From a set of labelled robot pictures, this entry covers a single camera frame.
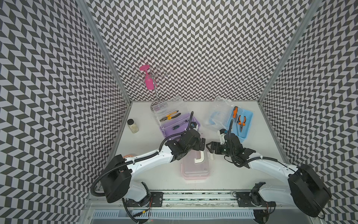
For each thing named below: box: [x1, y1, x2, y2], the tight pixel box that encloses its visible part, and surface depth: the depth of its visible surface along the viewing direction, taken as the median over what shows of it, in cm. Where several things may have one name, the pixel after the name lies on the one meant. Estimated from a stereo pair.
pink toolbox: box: [181, 149, 211, 181], surface depth 75 cm
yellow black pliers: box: [159, 110, 182, 122], surface depth 98 cm
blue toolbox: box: [206, 96, 254, 143], surface depth 104 cm
